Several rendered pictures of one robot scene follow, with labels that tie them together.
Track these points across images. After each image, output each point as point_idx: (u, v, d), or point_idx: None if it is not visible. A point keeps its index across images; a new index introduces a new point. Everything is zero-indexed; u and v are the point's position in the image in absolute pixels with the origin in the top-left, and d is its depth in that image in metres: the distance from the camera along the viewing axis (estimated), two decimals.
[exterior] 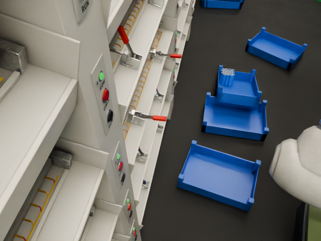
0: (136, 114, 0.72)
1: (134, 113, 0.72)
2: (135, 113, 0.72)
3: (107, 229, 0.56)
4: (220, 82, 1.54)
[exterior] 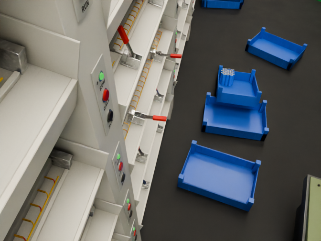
0: (136, 114, 0.72)
1: (134, 113, 0.72)
2: (135, 113, 0.72)
3: (107, 229, 0.56)
4: (220, 82, 1.54)
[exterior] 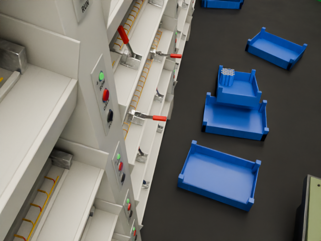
0: (136, 114, 0.72)
1: (134, 113, 0.72)
2: (135, 113, 0.72)
3: (107, 229, 0.56)
4: (220, 82, 1.54)
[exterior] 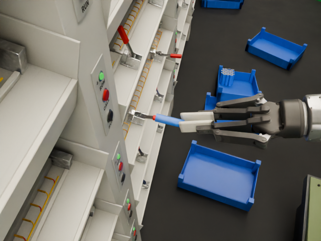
0: (136, 114, 0.72)
1: (134, 113, 0.72)
2: (135, 113, 0.72)
3: (107, 229, 0.56)
4: (220, 82, 1.54)
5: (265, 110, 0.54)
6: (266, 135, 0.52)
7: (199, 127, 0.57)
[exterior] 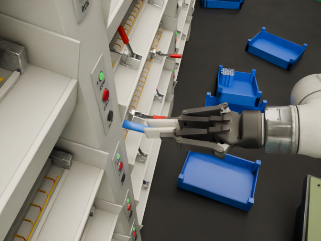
0: (136, 114, 0.72)
1: (134, 113, 0.72)
2: (135, 113, 0.72)
3: (107, 229, 0.56)
4: (220, 82, 1.54)
5: (226, 120, 0.55)
6: (225, 145, 0.53)
7: (162, 134, 0.58)
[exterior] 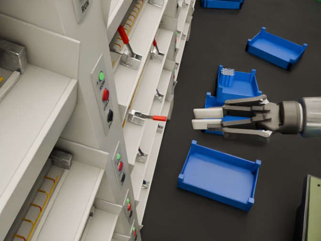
0: (136, 114, 0.72)
1: (134, 113, 0.72)
2: (135, 113, 0.72)
3: (107, 229, 0.56)
4: (220, 82, 1.54)
5: None
6: (266, 105, 0.67)
7: (212, 112, 0.70)
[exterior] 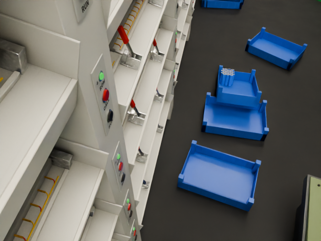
0: (129, 114, 0.73)
1: (128, 112, 0.73)
2: (129, 113, 0.72)
3: (107, 229, 0.56)
4: (220, 82, 1.54)
5: None
6: None
7: None
